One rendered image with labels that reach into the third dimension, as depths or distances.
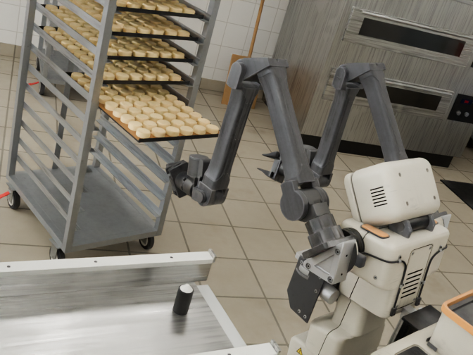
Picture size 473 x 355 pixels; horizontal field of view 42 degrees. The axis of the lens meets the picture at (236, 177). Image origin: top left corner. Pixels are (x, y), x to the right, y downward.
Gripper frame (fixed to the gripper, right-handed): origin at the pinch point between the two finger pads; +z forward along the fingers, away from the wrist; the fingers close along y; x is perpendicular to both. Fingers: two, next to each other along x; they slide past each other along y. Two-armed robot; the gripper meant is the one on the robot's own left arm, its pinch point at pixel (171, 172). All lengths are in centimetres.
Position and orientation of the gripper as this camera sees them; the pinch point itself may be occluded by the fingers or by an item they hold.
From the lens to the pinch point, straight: 196.3
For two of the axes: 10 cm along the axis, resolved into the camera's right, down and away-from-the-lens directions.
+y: -2.5, -8.6, -4.5
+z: -4.9, -2.9, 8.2
